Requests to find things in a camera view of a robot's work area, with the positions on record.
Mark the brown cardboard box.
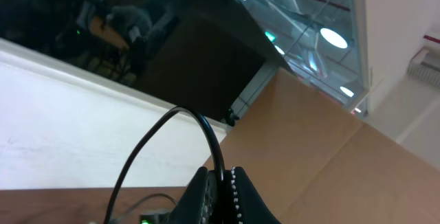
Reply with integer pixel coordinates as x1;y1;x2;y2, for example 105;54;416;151
220;69;439;223

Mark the long black usb cable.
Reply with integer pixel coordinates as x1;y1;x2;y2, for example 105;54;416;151
102;106;226;224

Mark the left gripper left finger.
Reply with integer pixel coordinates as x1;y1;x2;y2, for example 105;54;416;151
167;167;217;224

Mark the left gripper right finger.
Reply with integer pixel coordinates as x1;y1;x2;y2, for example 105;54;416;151
221;167;281;224

